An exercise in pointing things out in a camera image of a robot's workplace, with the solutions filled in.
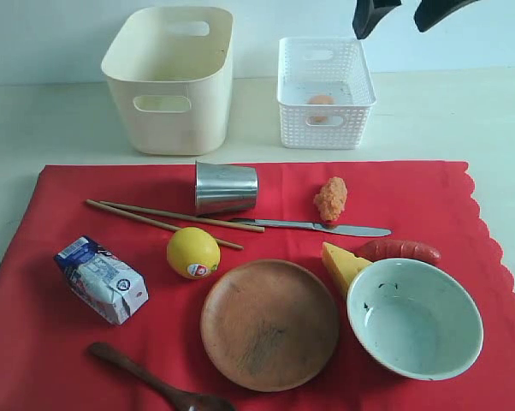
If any brown egg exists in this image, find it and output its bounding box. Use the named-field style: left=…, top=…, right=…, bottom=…
left=307, top=94, right=334, bottom=124

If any orange breaded nugget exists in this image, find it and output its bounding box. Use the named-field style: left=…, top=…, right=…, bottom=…
left=313, top=176, right=348, bottom=222

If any red sausage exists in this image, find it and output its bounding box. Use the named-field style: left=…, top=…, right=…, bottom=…
left=354, top=239, right=441, bottom=265

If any yellow cheese wedge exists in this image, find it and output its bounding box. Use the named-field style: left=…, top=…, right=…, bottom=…
left=322, top=242, right=371, bottom=299

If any yellow lemon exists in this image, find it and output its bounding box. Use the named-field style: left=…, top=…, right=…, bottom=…
left=166, top=227, right=221, bottom=279

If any white perforated plastic basket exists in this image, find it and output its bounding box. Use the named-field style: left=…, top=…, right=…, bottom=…
left=276, top=37, right=376, bottom=150

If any cream plastic tub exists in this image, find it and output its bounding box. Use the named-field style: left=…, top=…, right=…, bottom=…
left=101, top=6, right=234, bottom=156

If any steel table knife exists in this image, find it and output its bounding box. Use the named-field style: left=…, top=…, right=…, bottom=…
left=230, top=218, right=392, bottom=237

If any steel cup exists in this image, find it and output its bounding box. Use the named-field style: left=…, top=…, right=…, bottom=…
left=194, top=161, right=258, bottom=215

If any wooden chopstick upper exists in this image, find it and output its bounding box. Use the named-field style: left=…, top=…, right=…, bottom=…
left=98, top=200, right=265, bottom=233

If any wooden chopstick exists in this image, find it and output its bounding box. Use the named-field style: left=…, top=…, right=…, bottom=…
left=98, top=200, right=265, bottom=233
left=85, top=199, right=244, bottom=251

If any red tablecloth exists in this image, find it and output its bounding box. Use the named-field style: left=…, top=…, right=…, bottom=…
left=0, top=161, right=515, bottom=410

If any pale green ceramic bowl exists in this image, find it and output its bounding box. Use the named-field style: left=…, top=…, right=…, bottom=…
left=346, top=258, right=484, bottom=381

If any brown wooden plate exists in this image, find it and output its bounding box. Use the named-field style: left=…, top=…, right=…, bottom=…
left=200, top=259, right=340, bottom=392

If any wooden chopstick lower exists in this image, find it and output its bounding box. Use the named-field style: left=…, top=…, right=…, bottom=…
left=85, top=199, right=244, bottom=251

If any blue white milk carton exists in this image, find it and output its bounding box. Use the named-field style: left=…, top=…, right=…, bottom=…
left=54, top=235, right=149, bottom=325

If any dark wooden spoon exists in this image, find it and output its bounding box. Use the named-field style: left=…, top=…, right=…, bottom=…
left=87, top=342, right=235, bottom=411

